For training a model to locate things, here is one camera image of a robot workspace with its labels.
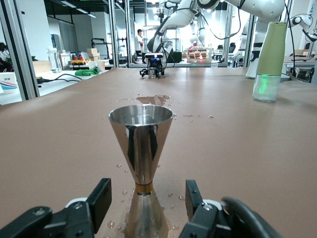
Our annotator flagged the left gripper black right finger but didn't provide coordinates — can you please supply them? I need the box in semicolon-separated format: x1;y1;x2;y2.
178;179;231;238

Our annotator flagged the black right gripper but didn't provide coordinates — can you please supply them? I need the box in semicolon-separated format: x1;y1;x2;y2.
139;58;165;78

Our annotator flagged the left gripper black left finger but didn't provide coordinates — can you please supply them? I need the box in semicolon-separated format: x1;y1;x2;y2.
0;178;112;238

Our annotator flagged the steel double-cone jigger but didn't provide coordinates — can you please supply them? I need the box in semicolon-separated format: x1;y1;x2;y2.
108;105;174;238

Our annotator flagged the white cup with stripes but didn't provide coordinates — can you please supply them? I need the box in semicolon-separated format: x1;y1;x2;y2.
0;71;19;94

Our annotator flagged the large liquid puddle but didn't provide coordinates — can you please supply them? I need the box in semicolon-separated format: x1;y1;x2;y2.
135;95;171;106

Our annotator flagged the standing person in white shirt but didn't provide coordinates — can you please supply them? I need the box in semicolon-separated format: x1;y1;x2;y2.
135;29;145;57

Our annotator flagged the bread display tray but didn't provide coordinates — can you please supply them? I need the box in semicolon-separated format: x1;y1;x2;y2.
186;47;214;63

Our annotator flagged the cardboard box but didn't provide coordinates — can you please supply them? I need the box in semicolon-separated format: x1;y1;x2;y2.
86;48;101;61

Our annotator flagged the green cloth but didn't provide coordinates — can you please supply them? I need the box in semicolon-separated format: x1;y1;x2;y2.
74;67;100;76

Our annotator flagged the clear water jug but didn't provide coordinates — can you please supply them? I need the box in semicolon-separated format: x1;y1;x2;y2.
47;46;62;73

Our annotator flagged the wooden box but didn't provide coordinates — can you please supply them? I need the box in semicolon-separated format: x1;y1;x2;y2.
32;60;52;74

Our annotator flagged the green bottle with glass base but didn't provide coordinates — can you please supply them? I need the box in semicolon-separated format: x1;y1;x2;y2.
252;21;288;103

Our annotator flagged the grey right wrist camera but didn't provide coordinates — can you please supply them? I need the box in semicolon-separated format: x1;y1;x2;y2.
144;52;164;60

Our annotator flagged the black left camera cable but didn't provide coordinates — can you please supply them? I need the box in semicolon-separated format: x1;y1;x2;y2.
220;196;284;238

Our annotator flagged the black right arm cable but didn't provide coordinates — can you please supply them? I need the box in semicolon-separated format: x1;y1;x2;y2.
197;7;242;41

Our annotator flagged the black cable with plug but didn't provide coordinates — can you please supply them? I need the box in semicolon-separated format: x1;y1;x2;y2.
36;73;83;84

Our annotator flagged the aluminium frame post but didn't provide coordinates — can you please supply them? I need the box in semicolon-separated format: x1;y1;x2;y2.
0;0;41;101

